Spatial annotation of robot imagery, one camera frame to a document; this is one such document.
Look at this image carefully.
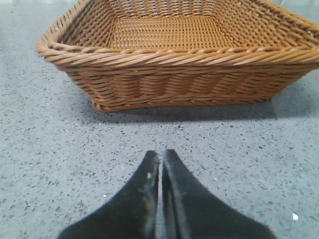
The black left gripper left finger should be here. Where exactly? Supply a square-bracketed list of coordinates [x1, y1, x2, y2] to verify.
[58, 150, 159, 239]

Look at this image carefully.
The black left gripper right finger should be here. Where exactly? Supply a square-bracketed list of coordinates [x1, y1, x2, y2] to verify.
[162, 149, 274, 239]

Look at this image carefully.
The brown wicker basket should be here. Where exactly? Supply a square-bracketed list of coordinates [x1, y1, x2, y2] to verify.
[36, 0, 319, 112]

